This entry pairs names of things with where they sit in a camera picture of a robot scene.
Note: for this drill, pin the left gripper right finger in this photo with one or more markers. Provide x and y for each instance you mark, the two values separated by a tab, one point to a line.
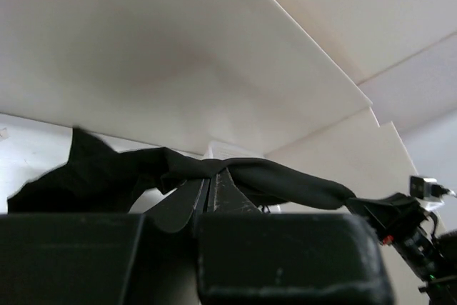
226	198

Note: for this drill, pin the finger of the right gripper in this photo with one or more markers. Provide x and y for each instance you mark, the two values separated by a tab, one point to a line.
395	201

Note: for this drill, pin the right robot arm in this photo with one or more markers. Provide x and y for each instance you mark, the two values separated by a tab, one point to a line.
441	290

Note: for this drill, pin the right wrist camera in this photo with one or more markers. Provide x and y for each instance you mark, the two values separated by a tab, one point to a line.
429	192

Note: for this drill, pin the black shorts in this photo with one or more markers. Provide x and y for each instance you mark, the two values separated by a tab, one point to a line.
96	178

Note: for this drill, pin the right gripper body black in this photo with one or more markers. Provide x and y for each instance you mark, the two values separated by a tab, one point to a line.
402	230

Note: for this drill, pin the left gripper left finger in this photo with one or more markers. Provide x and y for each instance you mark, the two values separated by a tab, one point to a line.
181	208

